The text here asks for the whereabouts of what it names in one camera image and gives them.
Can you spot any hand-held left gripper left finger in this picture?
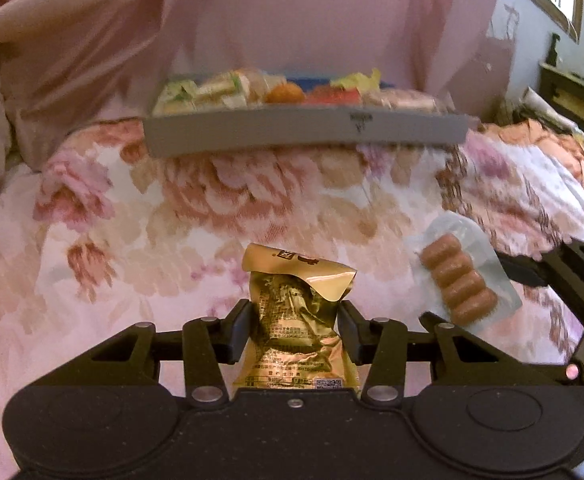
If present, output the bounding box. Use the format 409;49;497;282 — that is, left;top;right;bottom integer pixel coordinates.
22;299;253;407

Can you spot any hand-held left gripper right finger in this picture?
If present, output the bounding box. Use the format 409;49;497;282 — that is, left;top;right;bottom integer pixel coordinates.
336;302;563;406

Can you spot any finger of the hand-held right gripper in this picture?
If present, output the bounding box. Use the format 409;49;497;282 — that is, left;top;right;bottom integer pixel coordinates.
418;311;453;334
497;254;554;287

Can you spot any clear sausage packet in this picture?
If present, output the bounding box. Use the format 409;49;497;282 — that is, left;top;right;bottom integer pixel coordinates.
406;211;524;334

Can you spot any gold foil snack packet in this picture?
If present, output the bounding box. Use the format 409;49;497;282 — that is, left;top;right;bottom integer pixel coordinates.
232;241;361;392

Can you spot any grey cardboard box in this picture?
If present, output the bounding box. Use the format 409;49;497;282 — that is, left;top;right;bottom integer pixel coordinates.
143;66;481;159

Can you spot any red dried tofu packet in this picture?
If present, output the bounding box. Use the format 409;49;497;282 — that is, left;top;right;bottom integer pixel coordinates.
305;86;363;107

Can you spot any orange mandarin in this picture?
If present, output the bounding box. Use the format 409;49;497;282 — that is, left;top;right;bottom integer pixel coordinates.
264;83;306;107

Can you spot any yellow cake packet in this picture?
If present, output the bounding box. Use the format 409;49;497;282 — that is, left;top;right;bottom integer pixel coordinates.
194;71;254;109

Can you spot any yellow-green snack packet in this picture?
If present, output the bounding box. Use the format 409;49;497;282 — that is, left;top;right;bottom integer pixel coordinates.
153;79;199;115

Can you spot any floral bed sheet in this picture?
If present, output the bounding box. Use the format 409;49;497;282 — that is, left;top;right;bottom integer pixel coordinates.
0;115;584;480

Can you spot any orange cloth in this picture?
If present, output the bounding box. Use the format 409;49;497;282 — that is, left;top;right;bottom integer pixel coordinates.
484;119;584;196

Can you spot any rolled white paper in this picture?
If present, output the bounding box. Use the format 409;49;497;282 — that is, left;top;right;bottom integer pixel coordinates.
519;86;580;133

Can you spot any dark wooden furniture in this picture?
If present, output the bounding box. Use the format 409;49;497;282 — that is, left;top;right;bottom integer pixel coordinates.
538;32;584;148

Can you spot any round cookie packet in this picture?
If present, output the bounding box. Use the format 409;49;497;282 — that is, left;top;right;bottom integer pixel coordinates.
362;88;456;114

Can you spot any pink curtain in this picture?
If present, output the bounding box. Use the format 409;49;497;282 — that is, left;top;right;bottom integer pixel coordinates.
0;0;515;171

